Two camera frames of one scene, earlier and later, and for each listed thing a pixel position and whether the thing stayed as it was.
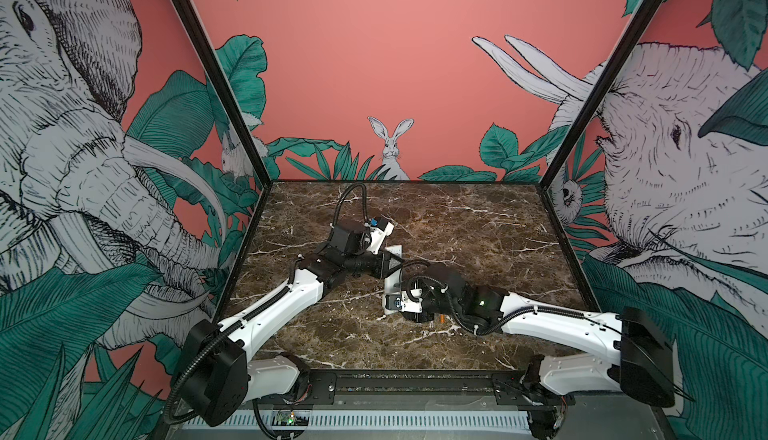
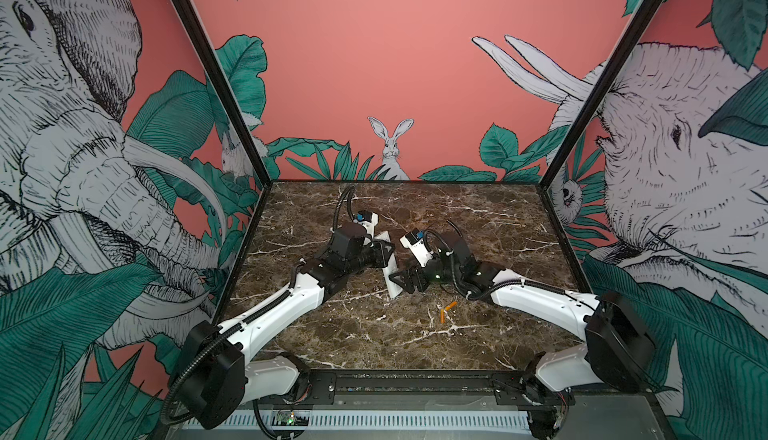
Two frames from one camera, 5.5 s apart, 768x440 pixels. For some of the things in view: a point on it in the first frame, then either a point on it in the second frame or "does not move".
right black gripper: [421, 318] → [411, 275]
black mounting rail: [424, 386] does not move
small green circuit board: [285, 417] does not move
